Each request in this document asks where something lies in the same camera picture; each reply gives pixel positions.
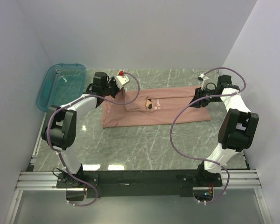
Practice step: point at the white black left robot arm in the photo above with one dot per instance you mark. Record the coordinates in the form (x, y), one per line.
(60, 128)

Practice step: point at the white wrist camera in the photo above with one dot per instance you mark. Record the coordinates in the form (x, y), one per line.
(121, 79)
(204, 81)

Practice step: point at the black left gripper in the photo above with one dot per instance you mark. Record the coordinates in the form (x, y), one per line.
(113, 81)

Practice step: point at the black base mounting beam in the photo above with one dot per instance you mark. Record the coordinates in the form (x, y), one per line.
(135, 183)

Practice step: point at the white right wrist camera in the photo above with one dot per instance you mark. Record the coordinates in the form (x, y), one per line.
(204, 81)

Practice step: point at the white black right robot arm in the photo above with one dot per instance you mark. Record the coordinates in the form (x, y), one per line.
(236, 132)

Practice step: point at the teal transparent plastic bin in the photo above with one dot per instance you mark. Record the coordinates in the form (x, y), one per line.
(62, 84)

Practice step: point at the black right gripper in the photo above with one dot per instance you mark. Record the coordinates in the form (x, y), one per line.
(199, 93)

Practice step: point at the pink t shirt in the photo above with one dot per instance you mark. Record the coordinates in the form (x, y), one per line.
(152, 107)

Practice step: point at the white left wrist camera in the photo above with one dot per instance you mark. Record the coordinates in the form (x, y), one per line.
(121, 79)

